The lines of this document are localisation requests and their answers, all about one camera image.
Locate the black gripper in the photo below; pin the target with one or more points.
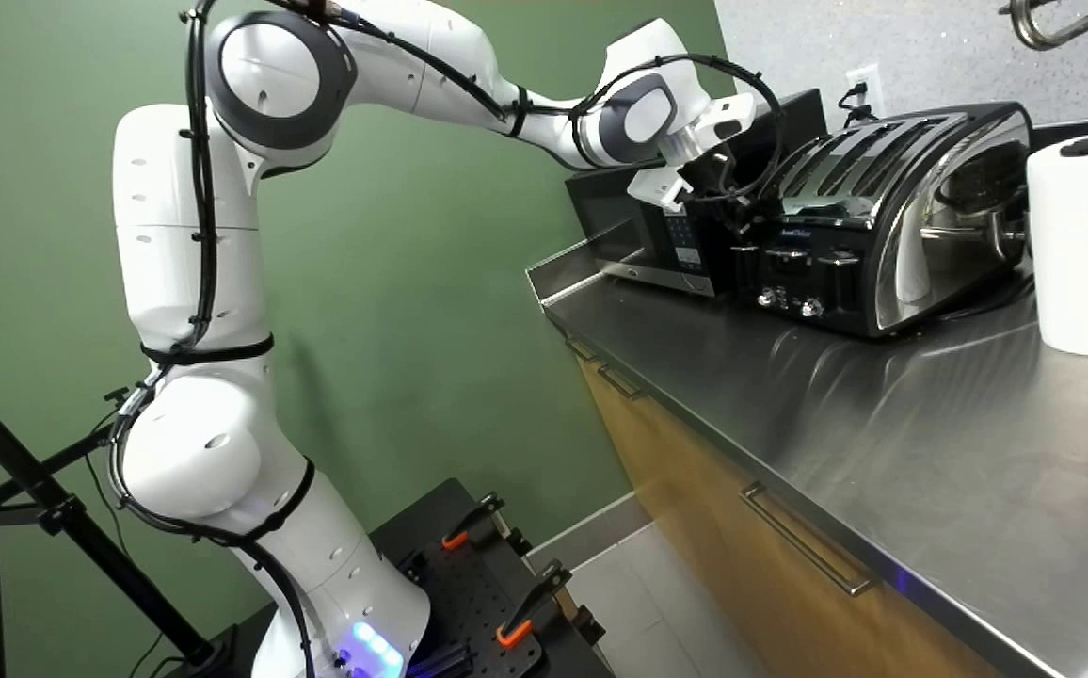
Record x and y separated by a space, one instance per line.
723 155

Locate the black chrome four-slot toaster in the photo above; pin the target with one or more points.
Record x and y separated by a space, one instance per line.
900 213

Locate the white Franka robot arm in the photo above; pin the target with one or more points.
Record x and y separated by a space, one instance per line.
187 229

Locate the black microwave oven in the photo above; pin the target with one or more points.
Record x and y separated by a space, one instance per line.
604 223

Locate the wooden cabinet door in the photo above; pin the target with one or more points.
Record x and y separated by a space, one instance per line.
610 409
756 567

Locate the black orange spring clamp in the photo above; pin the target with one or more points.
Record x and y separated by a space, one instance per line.
471 527
529 608

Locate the black robot cart table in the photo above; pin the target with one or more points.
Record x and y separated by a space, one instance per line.
432 532

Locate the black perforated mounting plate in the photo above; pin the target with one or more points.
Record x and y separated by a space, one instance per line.
470 603

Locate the black tripod stand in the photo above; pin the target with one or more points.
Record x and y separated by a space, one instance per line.
57 509

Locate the white wall outlet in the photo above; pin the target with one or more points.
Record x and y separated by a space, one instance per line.
866 91

